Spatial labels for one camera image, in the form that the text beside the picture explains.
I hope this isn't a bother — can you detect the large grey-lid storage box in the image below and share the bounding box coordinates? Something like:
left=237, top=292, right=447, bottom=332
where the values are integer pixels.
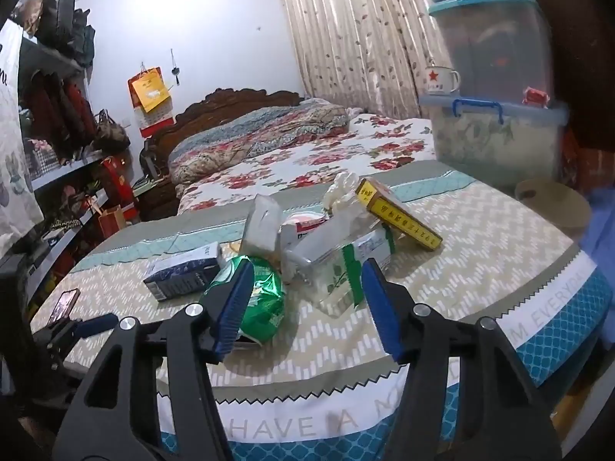
left=418, top=93, right=570, bottom=190

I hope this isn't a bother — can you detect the leaf print curtain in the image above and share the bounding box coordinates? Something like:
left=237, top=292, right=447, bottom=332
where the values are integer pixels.
left=271, top=0, right=447, bottom=118

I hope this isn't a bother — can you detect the white enamel mug red star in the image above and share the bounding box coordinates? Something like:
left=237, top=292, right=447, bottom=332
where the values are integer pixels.
left=424, top=65, right=461, bottom=96

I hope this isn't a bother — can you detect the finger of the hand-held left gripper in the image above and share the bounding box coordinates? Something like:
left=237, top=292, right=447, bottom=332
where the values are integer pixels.
left=74, top=313, right=119, bottom=339
left=49, top=288, right=81, bottom=321

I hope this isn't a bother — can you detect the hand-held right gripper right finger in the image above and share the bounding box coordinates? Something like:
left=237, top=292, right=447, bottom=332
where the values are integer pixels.
left=360, top=258, right=563, bottom=461

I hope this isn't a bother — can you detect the grey shelving unit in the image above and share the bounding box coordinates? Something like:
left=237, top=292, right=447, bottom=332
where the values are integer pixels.
left=0, top=0, right=133, bottom=298

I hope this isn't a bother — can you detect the row of dark red handbags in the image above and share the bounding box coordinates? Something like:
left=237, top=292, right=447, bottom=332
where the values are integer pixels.
left=22, top=73, right=97, bottom=161

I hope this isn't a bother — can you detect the brown paper gift bag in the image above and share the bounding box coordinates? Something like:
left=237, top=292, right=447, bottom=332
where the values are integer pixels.
left=98, top=204, right=126, bottom=238

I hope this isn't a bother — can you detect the blue carton box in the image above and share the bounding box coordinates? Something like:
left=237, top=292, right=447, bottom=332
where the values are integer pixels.
left=143, top=241, right=226, bottom=302

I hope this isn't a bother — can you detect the red yellow wall calendar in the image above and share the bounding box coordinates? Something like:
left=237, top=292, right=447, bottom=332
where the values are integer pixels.
left=127, top=68, right=175, bottom=138

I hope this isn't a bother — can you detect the green snack bag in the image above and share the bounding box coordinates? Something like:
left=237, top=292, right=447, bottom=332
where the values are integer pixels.
left=201, top=254, right=286, bottom=347

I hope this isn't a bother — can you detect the orange plastic bag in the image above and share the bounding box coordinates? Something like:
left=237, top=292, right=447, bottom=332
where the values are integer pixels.
left=564, top=132, right=613, bottom=190

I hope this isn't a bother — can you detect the white tissue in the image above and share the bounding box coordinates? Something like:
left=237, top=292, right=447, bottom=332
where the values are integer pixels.
left=323, top=171, right=361, bottom=212

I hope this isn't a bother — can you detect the clear plastic bottle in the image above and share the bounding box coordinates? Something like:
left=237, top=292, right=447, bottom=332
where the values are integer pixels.
left=293, top=204, right=399, bottom=318

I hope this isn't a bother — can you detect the pink white packet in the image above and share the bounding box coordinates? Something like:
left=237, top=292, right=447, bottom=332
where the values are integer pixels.
left=283, top=212, right=332, bottom=238

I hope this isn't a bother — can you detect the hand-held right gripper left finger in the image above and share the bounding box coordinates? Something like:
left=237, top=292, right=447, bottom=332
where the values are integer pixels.
left=52, top=258, right=255, bottom=461

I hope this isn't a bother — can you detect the medium clear storage box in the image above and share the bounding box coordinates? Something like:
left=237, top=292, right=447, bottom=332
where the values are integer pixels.
left=427, top=0, right=553, bottom=101

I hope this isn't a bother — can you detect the black handbag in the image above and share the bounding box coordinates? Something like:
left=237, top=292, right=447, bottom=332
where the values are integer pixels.
left=36, top=0, right=78, bottom=49

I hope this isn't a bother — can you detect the brown patterned handbag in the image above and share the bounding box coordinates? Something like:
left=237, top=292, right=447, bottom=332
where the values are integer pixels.
left=93, top=108, right=131, bottom=152

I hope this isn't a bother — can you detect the white floral bedsheet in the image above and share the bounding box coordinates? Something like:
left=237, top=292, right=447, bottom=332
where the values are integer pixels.
left=178, top=113, right=435, bottom=217

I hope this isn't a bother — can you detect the carved wooden bed headboard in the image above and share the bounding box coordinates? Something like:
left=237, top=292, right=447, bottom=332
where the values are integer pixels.
left=144, top=87, right=306, bottom=188

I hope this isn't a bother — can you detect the dark brown wooden door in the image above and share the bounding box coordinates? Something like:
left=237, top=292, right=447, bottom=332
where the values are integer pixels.
left=521, top=0, right=611, bottom=154

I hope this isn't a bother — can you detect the beige round wastebasket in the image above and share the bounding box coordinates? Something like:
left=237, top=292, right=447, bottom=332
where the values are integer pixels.
left=515, top=177, right=593, bottom=241

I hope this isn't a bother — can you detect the dark wooden nightstand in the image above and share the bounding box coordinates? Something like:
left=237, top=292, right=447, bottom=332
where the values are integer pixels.
left=132, top=175, right=181, bottom=222

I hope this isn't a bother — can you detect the yellow cardboard box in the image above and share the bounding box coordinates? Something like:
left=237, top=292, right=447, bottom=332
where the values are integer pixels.
left=356, top=177, right=443, bottom=250

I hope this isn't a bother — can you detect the white printed tote bag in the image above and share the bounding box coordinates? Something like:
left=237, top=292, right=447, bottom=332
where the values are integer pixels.
left=0, top=24, right=44, bottom=250

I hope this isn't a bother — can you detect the folded patchwork quilt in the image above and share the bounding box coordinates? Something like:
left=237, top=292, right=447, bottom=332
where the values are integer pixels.
left=168, top=97, right=351, bottom=186

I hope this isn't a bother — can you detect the dark quilted handbag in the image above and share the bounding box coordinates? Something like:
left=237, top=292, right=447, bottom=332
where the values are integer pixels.
left=72, top=8, right=97, bottom=67

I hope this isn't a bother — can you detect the white wrapper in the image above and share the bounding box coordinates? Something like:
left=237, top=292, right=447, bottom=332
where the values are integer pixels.
left=240, top=194, right=284, bottom=262

